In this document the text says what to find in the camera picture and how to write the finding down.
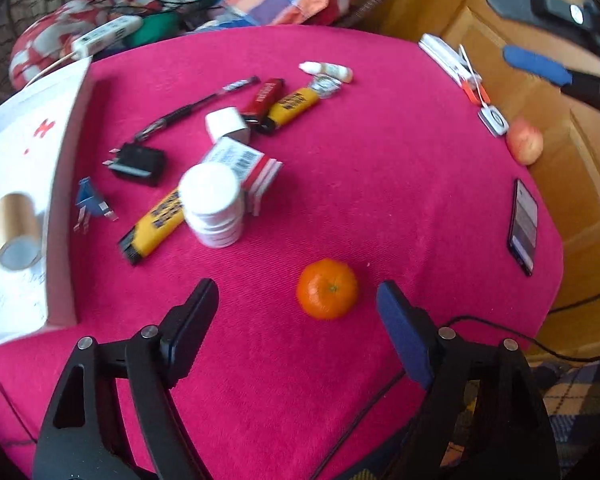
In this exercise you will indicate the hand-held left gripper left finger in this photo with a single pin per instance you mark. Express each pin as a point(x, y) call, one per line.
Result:
point(190, 332)

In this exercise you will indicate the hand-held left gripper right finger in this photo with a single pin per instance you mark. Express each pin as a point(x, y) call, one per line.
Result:
point(405, 332)

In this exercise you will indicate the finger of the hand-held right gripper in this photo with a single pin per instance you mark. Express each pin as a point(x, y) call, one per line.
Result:
point(535, 64)
point(530, 5)

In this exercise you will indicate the orange tangerine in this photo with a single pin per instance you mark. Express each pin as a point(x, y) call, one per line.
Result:
point(326, 288)

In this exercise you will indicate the yellow lighter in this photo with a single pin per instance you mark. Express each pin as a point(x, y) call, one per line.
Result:
point(155, 225)
point(292, 107)

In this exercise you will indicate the white pill bottle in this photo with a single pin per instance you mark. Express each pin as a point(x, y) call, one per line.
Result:
point(212, 200)

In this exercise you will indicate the blue binder clip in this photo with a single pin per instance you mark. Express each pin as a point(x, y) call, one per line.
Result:
point(91, 200)

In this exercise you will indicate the red white medicine box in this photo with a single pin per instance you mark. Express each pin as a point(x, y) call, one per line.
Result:
point(252, 167)

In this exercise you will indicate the black charger plug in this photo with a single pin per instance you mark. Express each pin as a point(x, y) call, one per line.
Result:
point(140, 162)

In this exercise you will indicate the white eye drop bottle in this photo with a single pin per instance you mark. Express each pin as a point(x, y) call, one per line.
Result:
point(327, 70)

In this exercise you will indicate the white cardboard box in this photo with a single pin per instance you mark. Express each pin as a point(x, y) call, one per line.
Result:
point(25, 170)

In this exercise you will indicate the red yellow apple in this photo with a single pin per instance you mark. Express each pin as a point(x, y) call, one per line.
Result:
point(525, 142)

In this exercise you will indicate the white plastic case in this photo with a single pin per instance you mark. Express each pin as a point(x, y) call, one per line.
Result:
point(445, 55)

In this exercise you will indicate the black smartphone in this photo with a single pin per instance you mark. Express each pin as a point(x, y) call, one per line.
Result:
point(524, 227)

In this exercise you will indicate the magenta tablecloth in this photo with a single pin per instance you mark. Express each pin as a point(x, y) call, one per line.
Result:
point(380, 170)

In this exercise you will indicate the plaid blanket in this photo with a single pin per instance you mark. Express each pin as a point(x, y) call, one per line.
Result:
point(585, 410)

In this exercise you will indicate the brown tape roll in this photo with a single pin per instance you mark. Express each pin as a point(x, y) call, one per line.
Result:
point(17, 227)

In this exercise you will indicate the white charger plug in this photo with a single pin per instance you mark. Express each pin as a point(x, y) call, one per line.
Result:
point(225, 122)

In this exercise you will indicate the black gel pen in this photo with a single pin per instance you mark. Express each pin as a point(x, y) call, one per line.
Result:
point(190, 108)

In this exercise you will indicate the red lighter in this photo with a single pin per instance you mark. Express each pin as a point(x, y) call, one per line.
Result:
point(262, 100)

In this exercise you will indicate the green cloth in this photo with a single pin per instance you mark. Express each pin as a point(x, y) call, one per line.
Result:
point(155, 27)

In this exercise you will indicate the white power strip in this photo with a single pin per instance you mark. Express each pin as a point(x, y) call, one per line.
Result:
point(107, 34)

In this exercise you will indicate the red white cushion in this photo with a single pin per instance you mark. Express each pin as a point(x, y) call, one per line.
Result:
point(45, 35)

